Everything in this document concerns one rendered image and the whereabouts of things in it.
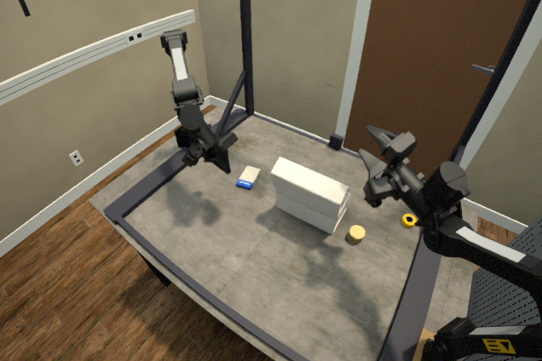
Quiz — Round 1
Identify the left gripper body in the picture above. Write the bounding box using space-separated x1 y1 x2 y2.
374 132 424 202

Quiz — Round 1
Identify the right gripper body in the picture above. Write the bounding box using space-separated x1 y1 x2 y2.
188 122 239 160

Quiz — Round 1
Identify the yellow cylinder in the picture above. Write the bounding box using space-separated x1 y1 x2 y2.
401 214 416 228

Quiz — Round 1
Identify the blue and white bag of cable ties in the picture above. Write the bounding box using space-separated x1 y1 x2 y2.
236 165 261 190

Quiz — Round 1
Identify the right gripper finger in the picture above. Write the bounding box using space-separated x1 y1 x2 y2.
210 149 231 174
204 155 227 174

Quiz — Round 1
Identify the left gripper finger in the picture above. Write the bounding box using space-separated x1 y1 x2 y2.
366 125 405 157
358 149 387 180

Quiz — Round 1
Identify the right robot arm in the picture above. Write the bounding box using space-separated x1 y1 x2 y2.
160 29 210 167

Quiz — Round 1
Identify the white cardboard box with lid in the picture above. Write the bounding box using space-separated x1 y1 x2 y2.
270 157 349 235

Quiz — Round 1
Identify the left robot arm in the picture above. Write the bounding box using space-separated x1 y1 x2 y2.
363 161 542 361

